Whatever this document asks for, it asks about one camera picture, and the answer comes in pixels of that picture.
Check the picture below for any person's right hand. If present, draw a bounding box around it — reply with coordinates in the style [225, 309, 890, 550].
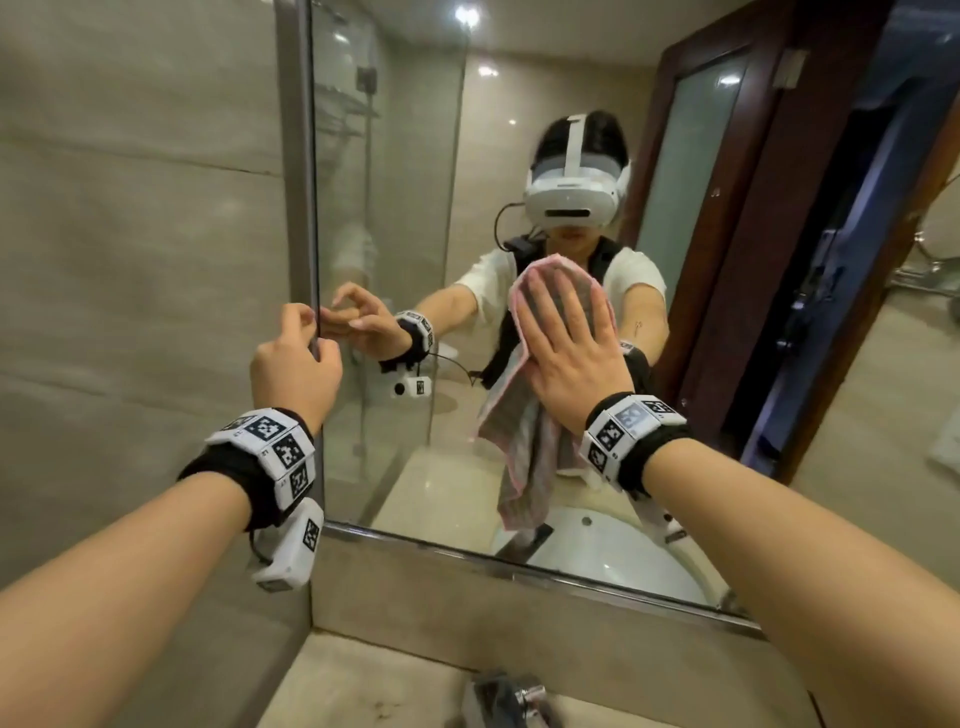
[515, 273, 636, 437]

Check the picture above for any person's left hand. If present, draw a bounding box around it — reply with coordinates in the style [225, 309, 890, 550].
[249, 302, 345, 437]

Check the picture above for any pink and grey cleaning cloth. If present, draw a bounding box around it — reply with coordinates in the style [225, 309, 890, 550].
[470, 253, 621, 534]

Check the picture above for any large wall mirror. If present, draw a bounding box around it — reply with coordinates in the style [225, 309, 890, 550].
[273, 0, 960, 641]

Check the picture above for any person's right forearm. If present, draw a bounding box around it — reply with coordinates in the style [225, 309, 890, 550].
[643, 437, 960, 728]

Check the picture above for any person's left forearm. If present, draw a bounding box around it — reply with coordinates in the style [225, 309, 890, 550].
[0, 471, 253, 728]

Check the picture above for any black wristband with marker tiles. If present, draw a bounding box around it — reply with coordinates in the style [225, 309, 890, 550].
[177, 407, 317, 534]
[578, 391, 693, 498]

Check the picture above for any chrome faucet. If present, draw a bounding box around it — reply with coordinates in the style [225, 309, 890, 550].
[460, 669, 549, 728]

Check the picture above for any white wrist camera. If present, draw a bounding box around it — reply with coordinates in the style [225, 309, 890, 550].
[249, 498, 326, 594]

